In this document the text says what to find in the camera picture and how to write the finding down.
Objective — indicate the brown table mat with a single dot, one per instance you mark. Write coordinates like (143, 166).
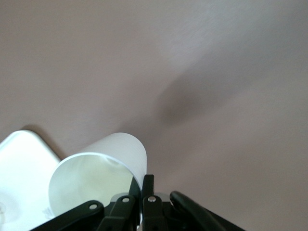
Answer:
(192, 48)

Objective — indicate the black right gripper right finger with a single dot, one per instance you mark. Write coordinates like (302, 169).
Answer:
(151, 211)

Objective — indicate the white plastic cup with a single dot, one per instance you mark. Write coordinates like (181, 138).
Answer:
(120, 149)

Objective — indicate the cream tray with bear print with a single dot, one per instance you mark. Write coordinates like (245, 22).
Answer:
(19, 173)

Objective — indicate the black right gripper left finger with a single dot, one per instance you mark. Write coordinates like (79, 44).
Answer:
(115, 216)

